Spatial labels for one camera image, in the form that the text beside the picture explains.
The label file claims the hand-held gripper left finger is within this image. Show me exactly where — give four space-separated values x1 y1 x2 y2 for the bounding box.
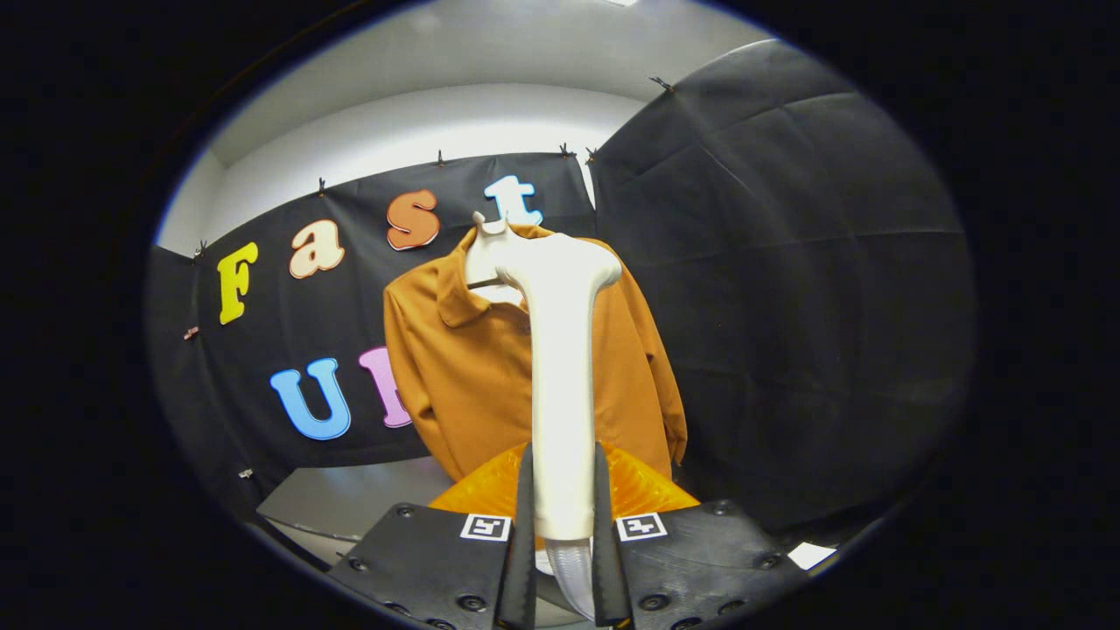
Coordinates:
325 442 536 630

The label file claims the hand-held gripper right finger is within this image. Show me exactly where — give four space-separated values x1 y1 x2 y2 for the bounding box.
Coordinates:
593 442 810 630

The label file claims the orange button shirt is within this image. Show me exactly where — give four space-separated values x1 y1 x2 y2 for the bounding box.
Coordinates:
383 223 689 484

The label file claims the grey drawer cabinet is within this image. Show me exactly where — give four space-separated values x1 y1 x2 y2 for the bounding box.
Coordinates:
256 455 458 570

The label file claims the white paper sheet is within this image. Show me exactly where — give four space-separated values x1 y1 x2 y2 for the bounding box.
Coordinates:
787 542 838 571

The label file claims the black backdrop cloth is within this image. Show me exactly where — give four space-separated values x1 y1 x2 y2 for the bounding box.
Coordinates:
588 39 977 536
194 153 598 473
144 245 294 530

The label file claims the white mannequin torso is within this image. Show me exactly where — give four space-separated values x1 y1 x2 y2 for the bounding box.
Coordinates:
464 210 528 307

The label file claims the row of black cloth clips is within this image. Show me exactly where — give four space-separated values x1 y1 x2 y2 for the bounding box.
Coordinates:
192 75 676 262

